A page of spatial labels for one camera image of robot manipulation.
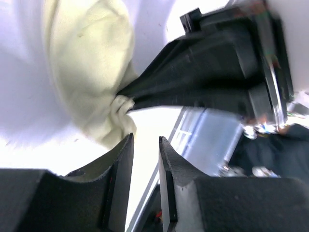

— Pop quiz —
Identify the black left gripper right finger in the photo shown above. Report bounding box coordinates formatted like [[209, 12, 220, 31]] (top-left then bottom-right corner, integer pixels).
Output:
[[159, 137, 309, 232]]

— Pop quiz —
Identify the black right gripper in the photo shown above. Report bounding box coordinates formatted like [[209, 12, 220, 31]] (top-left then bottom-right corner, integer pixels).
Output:
[[119, 4, 294, 126]]

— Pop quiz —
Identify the cream yellow sock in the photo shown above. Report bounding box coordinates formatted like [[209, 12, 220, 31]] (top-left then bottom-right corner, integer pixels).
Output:
[[43, 0, 137, 149]]

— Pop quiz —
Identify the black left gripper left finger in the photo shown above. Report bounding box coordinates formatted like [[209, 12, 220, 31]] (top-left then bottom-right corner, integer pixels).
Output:
[[0, 134, 134, 232]]

